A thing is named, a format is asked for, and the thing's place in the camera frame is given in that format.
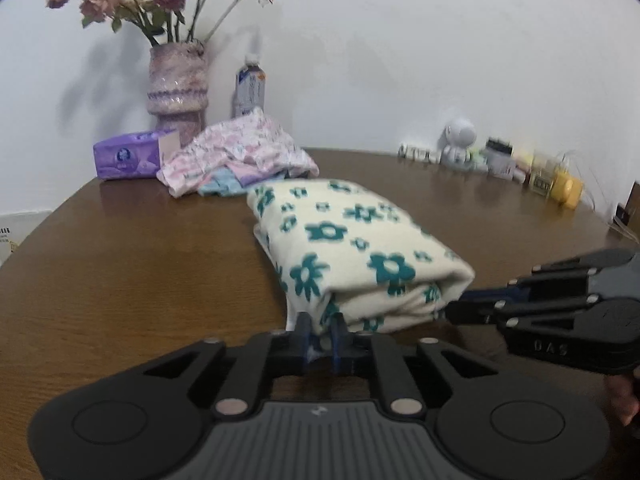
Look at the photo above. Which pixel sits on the light blue garment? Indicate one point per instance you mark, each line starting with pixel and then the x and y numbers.
pixel 220 185

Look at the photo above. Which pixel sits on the yellow mug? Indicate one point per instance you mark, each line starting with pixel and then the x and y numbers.
pixel 567 190

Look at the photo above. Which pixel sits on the cream green floral dress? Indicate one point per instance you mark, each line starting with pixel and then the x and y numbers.
pixel 350 255

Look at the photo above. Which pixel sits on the white robot figurine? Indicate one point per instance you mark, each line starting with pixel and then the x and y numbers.
pixel 457 142

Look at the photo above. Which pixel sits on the small white green boxes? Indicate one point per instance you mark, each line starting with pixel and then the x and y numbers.
pixel 477 160

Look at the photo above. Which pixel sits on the pink floral garment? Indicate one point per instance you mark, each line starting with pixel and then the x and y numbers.
pixel 235 152

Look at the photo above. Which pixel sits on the clear glass cup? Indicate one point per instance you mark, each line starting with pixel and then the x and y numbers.
pixel 542 180

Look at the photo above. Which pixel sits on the white connector strip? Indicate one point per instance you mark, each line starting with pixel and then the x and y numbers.
pixel 420 154

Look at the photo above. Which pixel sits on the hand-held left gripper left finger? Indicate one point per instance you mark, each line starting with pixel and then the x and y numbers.
pixel 302 337

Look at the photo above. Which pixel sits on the purple textured vase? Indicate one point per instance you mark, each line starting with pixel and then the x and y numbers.
pixel 177 90

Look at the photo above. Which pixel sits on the person's right hand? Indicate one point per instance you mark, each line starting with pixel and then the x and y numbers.
pixel 622 395

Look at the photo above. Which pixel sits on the plastic drink bottle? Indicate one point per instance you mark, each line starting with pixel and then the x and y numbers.
pixel 250 87

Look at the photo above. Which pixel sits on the purple garment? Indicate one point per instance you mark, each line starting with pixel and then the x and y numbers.
pixel 250 172

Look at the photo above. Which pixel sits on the white printed box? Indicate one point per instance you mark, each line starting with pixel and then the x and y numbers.
pixel 15 237

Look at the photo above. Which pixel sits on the purple tissue pack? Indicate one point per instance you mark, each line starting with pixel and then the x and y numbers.
pixel 135 156

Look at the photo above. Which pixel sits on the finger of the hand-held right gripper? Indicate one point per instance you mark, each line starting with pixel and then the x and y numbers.
pixel 487 294
pixel 470 312

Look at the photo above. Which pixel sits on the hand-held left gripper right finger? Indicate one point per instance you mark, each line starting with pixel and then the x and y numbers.
pixel 340 342

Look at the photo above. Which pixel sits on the grey tin box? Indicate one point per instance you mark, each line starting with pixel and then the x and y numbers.
pixel 500 162

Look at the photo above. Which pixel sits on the small black device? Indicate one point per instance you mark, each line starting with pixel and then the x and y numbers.
pixel 499 146

